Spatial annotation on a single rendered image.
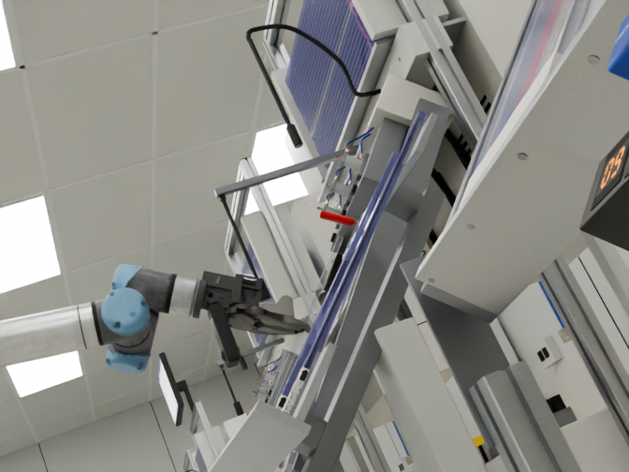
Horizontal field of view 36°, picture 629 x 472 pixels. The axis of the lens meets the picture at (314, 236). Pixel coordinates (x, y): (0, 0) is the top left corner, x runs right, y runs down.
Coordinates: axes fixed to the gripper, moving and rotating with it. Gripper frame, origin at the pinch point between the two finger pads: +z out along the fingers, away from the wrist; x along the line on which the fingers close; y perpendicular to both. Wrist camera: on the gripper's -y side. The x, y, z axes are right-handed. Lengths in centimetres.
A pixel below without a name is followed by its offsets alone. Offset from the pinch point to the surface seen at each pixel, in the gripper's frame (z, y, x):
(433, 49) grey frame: 13, 46, -31
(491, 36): 24, 55, -27
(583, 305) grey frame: 43, 2, -30
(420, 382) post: 12, -24, -49
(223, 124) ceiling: -30, 229, 290
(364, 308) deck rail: 7.3, -4.1, -24.7
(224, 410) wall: 23, 235, 847
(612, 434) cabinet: 50, -17, -25
